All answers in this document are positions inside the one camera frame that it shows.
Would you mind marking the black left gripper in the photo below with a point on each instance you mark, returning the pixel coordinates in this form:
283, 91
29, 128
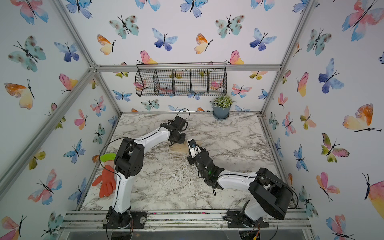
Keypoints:
183, 139

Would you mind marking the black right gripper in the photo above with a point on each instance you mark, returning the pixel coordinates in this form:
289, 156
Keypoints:
190, 160

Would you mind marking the wooden board with holes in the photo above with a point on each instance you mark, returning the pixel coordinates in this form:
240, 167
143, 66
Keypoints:
180, 148

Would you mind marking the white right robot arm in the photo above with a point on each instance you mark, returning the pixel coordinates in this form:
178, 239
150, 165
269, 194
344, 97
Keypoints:
270, 195

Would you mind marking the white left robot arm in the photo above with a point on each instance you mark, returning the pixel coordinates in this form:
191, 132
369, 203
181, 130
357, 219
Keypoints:
129, 161

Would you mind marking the blue pot green plant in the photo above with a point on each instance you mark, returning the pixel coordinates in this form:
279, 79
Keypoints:
221, 107

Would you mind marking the red silicone glove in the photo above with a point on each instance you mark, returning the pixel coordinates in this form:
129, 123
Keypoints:
107, 179

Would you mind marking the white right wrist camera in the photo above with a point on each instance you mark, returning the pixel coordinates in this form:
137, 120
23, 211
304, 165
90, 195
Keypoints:
192, 147

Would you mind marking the black wire wall basket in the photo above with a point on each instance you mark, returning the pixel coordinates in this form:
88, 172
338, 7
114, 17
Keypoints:
192, 80

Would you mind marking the green spatula yellow handle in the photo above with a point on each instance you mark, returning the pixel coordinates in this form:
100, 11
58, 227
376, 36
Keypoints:
107, 157

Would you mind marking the aluminium front rail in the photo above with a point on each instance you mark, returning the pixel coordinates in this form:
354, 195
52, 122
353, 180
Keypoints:
183, 220

